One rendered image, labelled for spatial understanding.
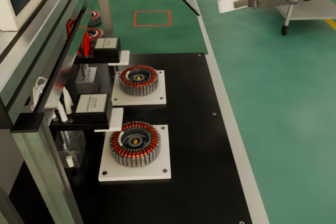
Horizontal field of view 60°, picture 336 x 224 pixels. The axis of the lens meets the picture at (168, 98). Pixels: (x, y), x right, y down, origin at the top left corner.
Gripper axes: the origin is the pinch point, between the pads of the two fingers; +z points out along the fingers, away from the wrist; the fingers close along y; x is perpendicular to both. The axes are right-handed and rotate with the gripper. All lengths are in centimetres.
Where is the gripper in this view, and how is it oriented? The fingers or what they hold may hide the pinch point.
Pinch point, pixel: (232, 3)
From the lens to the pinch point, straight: 76.0
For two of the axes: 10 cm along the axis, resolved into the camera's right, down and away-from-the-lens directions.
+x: -2.5, -7.5, -6.1
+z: -9.7, 2.0, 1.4
